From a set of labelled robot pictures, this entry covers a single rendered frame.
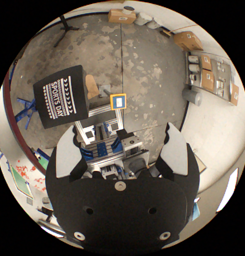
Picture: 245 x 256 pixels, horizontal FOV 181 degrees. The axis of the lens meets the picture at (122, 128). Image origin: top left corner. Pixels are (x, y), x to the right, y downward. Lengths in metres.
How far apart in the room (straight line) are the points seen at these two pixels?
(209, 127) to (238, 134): 1.35
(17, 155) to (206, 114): 3.30
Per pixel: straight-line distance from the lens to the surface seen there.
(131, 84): 1.75
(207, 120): 3.20
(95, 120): 1.53
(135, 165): 0.65
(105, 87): 1.60
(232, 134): 3.18
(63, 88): 0.69
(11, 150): 0.15
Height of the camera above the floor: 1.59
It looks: 53 degrees down
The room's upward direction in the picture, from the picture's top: 148 degrees clockwise
